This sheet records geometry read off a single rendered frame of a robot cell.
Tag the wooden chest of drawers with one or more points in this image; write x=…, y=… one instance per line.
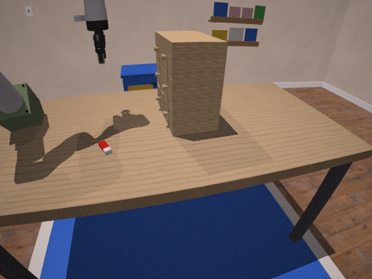
x=198, y=63

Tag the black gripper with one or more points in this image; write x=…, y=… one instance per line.
x=99, y=38

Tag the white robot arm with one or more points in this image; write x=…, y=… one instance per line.
x=11, y=99

